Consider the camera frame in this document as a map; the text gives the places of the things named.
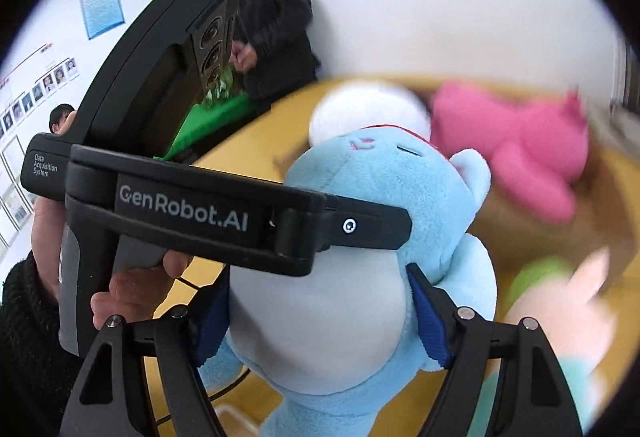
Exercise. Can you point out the potted green plant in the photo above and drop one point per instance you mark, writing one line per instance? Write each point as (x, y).
(225, 84)

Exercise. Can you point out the white framed wall boards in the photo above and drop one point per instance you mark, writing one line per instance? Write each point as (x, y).
(12, 197)

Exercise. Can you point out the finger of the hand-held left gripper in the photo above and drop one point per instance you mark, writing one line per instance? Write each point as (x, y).
(370, 229)

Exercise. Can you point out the person's left hand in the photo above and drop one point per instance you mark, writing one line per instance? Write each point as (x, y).
(140, 287)

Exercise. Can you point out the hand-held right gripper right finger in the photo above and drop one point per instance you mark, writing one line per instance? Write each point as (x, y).
(432, 327)

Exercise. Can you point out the cardboard box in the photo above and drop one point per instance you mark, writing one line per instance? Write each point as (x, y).
(600, 187)

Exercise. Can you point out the row of wall photos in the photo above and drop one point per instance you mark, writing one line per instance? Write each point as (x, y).
(47, 82)

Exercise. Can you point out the blue plush toy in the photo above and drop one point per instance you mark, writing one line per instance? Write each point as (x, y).
(380, 182)

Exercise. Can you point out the pink white teal plush toy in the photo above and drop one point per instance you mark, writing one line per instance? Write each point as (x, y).
(560, 317)

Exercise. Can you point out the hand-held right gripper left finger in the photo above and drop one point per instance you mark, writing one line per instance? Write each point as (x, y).
(212, 332)

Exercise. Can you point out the blue wall poster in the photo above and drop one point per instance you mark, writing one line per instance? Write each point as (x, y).
(102, 9)

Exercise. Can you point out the green tray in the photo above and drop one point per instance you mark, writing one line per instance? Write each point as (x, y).
(215, 122)

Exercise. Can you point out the person's left forearm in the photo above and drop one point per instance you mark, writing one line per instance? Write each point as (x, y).
(30, 342)

